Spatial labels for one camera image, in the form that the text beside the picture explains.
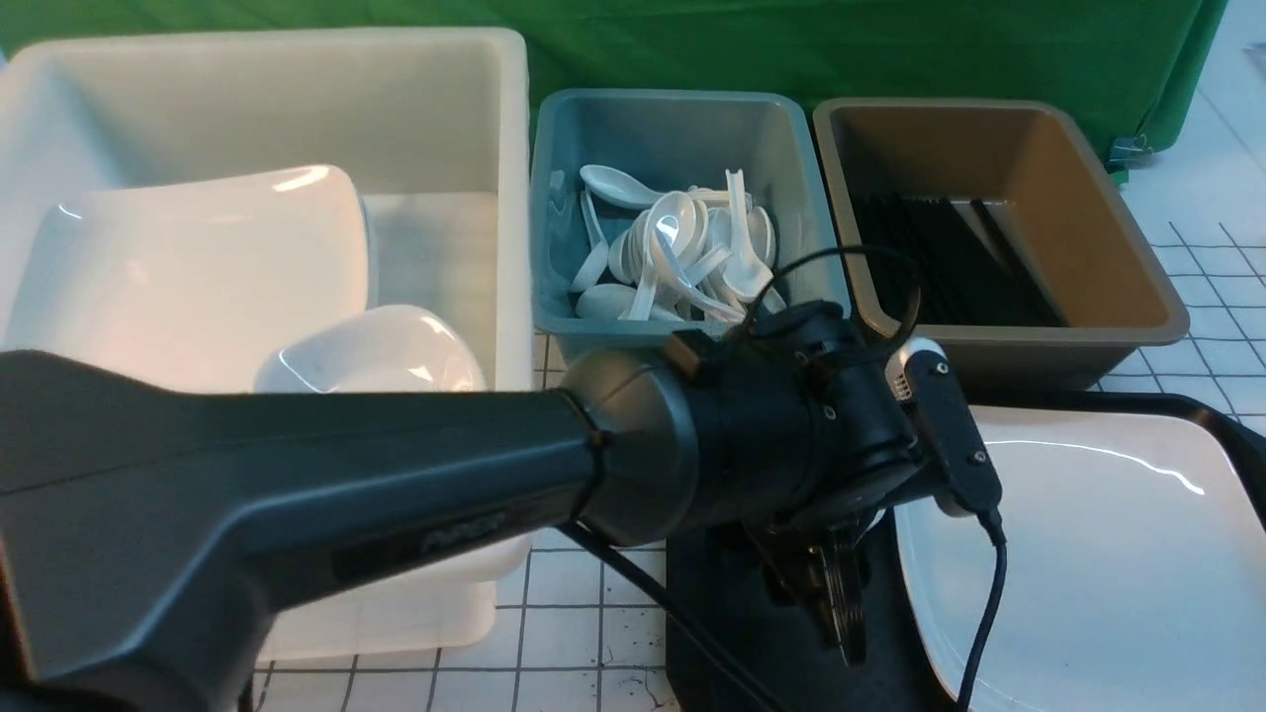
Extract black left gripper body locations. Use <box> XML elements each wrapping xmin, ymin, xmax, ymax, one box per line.
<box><xmin>717</xmin><ymin>494</ymin><xmax>882</xmax><ymax>633</ymax></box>

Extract pile of white spoons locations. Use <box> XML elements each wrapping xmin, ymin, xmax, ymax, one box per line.
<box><xmin>570</xmin><ymin>165</ymin><xmax>786</xmax><ymax>323</ymax></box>

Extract black serving tray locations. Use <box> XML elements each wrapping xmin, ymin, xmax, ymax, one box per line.
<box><xmin>668</xmin><ymin>391</ymin><xmax>1263</xmax><ymax>711</ymax></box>

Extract black chopsticks in bin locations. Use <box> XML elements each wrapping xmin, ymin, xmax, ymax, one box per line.
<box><xmin>852</xmin><ymin>194</ymin><xmax>1067</xmax><ymax>327</ymax></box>

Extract stack of white square plates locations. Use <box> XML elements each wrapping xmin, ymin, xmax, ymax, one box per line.
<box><xmin>3</xmin><ymin>165</ymin><xmax>373</xmax><ymax>391</ymax></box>

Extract blue binder clip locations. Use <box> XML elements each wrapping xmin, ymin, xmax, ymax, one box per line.
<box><xmin>1105</xmin><ymin>134</ymin><xmax>1155</xmax><ymax>174</ymax></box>

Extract large white square plate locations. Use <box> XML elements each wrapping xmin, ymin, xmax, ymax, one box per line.
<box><xmin>893</xmin><ymin>405</ymin><xmax>1266</xmax><ymax>712</ymax></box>

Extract teal plastic bin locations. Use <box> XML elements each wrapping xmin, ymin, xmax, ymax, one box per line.
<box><xmin>528</xmin><ymin>89</ymin><xmax>838</xmax><ymax>364</ymax></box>

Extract large white plastic tub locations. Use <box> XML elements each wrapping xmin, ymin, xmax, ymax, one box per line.
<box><xmin>0</xmin><ymin>27</ymin><xmax>541</xmax><ymax>664</ymax></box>

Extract brown plastic bin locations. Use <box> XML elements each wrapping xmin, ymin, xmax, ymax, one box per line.
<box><xmin>813</xmin><ymin>98</ymin><xmax>1190</xmax><ymax>389</ymax></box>

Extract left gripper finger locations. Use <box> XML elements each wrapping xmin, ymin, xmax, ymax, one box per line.
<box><xmin>819</xmin><ymin>544</ymin><xmax>867</xmax><ymax>666</ymax></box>

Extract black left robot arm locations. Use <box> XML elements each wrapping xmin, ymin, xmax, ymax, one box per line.
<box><xmin>3</xmin><ymin>302</ymin><xmax>925</xmax><ymax>711</ymax></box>

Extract stack of white bowls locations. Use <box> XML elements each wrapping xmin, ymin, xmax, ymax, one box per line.
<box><xmin>252</xmin><ymin>304</ymin><xmax>487</xmax><ymax>394</ymax></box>

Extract green backdrop cloth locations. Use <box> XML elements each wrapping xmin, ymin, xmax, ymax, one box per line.
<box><xmin>1</xmin><ymin>1</ymin><xmax>1225</xmax><ymax>157</ymax></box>

